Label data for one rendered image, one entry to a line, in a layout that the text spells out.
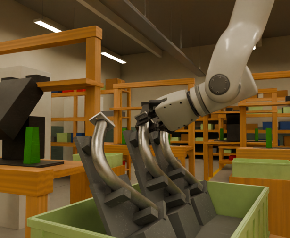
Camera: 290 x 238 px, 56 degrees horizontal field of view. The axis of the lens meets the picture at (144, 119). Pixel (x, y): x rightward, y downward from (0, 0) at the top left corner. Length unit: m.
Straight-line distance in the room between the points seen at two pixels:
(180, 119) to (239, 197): 0.40
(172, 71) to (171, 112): 11.31
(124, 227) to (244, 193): 0.50
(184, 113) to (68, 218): 0.40
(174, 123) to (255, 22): 0.32
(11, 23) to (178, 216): 7.96
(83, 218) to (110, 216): 0.15
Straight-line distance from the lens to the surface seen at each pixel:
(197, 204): 0.94
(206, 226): 0.94
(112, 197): 0.63
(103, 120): 0.69
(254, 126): 8.23
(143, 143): 0.75
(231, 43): 0.67
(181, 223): 0.78
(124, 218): 0.69
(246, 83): 0.71
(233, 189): 1.04
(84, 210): 0.79
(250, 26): 0.73
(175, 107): 0.74
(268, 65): 11.50
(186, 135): 10.99
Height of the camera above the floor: 1.15
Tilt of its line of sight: 2 degrees up
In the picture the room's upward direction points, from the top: straight up
